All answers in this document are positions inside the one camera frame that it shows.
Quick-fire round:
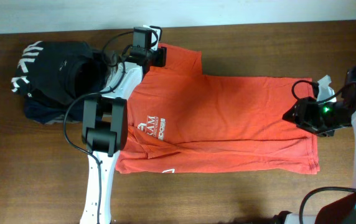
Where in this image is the navy blue folded shirt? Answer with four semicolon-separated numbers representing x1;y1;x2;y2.
24;52;112;124

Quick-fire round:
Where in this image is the red t-shirt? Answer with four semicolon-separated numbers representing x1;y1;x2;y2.
116;45;320;174

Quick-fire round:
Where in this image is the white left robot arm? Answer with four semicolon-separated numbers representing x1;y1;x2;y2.
80;26;167;224

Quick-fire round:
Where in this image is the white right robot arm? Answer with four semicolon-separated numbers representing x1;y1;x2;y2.
272;66;356;224

